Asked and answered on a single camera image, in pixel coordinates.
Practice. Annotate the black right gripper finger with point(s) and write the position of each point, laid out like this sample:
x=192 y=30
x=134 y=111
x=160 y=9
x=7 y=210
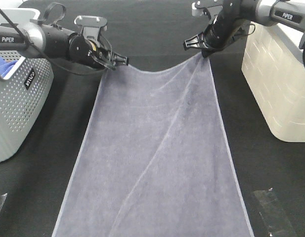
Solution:
x=206 y=53

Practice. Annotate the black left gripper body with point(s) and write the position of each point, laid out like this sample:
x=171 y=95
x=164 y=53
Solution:
x=97 y=54

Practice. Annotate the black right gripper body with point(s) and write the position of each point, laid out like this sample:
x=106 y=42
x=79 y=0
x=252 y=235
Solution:
x=217 y=35

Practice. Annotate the grey microfibre towel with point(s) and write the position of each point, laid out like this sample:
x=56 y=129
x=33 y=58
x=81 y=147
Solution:
x=155 y=160

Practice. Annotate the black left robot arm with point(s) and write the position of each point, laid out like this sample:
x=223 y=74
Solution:
x=38 y=40

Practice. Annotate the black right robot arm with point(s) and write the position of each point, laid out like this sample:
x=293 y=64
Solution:
x=268 y=13

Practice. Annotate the white basket with grey rim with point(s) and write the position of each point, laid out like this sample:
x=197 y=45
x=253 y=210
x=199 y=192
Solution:
x=273 y=68

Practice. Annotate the grey perforated laundry basket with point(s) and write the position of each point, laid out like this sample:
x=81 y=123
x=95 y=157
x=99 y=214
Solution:
x=23 y=92

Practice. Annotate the blue cloth in basket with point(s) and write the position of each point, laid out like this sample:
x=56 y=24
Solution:
x=6 y=66

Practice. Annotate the black table mat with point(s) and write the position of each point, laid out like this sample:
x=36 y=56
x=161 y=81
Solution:
x=151 y=34

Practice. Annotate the right clear tape strip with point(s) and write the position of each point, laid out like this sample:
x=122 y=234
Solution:
x=273 y=214

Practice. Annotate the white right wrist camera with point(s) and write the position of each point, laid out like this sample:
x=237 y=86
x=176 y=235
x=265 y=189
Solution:
x=209 y=8

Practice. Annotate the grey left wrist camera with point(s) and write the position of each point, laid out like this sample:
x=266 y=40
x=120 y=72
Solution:
x=91 y=26

